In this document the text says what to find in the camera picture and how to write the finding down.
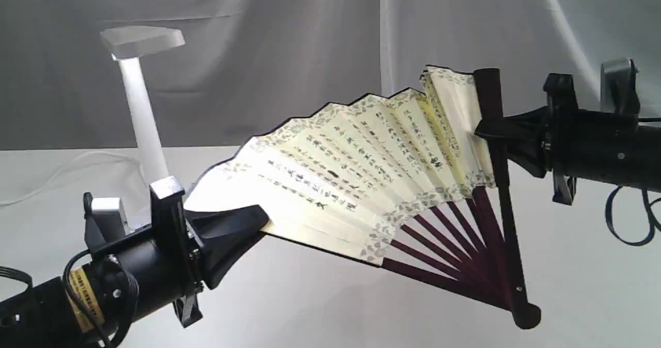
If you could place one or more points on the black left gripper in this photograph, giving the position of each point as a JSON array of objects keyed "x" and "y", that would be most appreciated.
[{"x": 112, "y": 286}]

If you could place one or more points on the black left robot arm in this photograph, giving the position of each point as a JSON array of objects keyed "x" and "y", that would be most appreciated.
[{"x": 41, "y": 315}]

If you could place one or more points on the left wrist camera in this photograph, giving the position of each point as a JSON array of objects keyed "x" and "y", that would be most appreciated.
[{"x": 105, "y": 220}]

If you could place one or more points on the folding paper fan dark ribs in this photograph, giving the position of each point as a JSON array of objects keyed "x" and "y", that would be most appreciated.
[{"x": 398, "y": 182}]

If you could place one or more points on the white desk lamp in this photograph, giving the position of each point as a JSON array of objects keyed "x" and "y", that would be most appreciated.
[{"x": 127, "y": 45}]

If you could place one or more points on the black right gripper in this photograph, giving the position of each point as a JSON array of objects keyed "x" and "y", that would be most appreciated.
[{"x": 582, "y": 143}]

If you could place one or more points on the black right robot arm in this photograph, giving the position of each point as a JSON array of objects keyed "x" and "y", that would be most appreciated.
[{"x": 644, "y": 160}]

